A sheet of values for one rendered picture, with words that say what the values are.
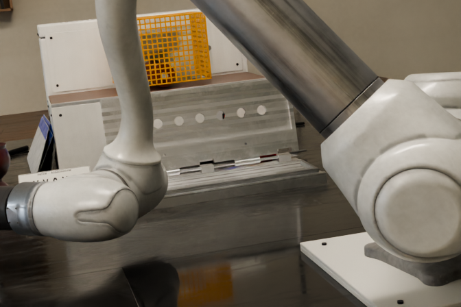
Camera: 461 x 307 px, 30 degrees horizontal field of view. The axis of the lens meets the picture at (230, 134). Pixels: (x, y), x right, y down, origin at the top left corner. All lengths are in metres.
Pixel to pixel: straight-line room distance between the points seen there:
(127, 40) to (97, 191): 0.24
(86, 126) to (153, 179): 0.63
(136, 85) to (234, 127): 0.61
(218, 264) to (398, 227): 0.48
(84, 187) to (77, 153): 0.74
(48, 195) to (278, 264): 0.38
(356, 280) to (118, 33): 0.51
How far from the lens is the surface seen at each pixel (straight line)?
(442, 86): 1.19
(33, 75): 3.66
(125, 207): 1.36
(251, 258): 1.40
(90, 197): 1.35
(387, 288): 1.20
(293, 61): 1.03
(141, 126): 1.47
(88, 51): 2.31
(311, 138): 2.38
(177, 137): 1.96
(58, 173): 1.98
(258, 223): 1.59
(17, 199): 1.44
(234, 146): 1.97
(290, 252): 1.41
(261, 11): 1.04
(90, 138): 2.10
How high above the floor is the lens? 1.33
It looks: 10 degrees down
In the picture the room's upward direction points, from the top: 6 degrees counter-clockwise
